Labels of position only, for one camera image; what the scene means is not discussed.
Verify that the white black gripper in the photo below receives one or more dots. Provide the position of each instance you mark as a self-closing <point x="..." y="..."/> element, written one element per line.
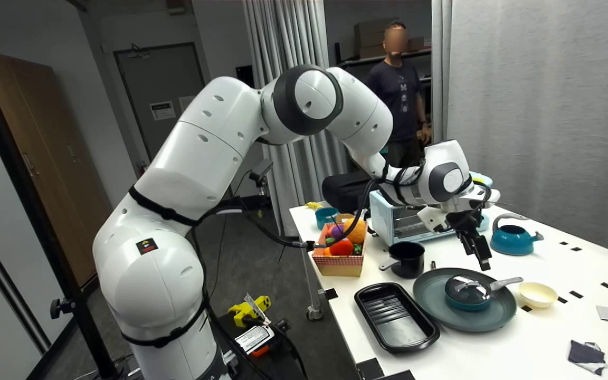
<point x="462" y="208"/>

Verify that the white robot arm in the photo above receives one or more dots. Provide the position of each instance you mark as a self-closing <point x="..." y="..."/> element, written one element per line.
<point x="148" y="270"/>

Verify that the small blue pan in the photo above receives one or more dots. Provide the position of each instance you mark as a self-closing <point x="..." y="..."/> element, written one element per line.
<point x="477" y="306"/>

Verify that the black pot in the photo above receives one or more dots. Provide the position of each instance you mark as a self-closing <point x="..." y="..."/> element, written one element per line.
<point x="406" y="260"/>

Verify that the teal kettle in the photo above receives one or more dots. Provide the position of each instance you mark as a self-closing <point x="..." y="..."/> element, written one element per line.
<point x="514" y="235"/>

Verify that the dark teal round plate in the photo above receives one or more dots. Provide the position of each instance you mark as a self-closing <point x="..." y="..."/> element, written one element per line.
<point x="429" y="295"/>

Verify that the cream yellow bowl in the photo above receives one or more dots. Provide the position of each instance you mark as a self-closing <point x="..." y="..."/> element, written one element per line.
<point x="536" y="297"/>

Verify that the light blue toaster oven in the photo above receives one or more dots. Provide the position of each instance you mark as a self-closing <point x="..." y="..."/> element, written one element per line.
<point x="396" y="206"/>

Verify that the black grill tray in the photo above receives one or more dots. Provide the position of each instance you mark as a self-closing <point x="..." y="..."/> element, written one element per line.
<point x="396" y="319"/>

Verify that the orange plush pineapple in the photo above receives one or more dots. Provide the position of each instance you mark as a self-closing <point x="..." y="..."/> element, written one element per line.
<point x="355" y="229"/>

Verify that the red checkered fruit basket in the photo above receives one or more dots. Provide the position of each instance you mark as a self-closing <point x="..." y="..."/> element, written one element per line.
<point x="336" y="264"/>

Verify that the black backpack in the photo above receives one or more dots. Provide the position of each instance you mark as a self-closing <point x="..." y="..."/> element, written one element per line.
<point x="348" y="190"/>

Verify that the man in dark shirt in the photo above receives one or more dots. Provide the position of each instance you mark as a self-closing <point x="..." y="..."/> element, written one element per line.
<point x="396" y="81"/>

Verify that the yellow clamp tool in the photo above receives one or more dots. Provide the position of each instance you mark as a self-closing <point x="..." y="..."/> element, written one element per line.
<point x="248" y="311"/>

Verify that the teal pot with handle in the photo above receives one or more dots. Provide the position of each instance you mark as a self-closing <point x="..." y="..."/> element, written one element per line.
<point x="322" y="211"/>

